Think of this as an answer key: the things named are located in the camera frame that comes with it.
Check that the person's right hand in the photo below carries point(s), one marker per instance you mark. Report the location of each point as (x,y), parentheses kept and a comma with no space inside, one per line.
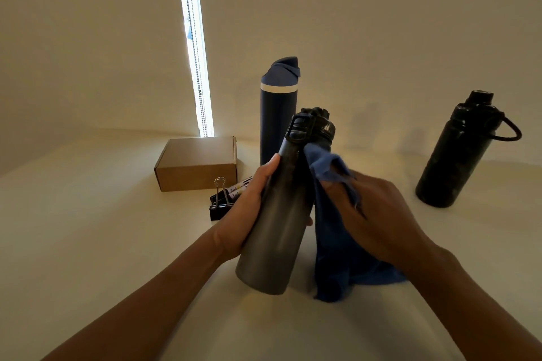
(381,221)

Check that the person's left hand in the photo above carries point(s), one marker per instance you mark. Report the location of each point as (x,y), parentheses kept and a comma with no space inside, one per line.
(241,221)

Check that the black binder clip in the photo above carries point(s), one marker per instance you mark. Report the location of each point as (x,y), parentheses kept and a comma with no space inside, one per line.
(218,210)

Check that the black white striped marker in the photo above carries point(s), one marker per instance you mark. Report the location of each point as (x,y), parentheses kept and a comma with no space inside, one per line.
(238,193)
(239,185)

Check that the black grey gradient bottle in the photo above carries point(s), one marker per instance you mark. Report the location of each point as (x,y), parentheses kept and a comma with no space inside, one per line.
(275,238)

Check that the blue cloth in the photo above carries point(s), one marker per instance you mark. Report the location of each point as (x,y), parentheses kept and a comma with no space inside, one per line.
(338,255)

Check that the brown paper box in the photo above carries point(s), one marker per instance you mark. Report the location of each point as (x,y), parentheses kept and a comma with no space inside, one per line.
(195,162)

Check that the navy bottle with blue lid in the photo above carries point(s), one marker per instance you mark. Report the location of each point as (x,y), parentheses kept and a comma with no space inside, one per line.
(277,119)

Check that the person's right forearm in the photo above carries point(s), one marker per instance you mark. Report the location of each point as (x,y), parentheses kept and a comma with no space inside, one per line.
(478,314)

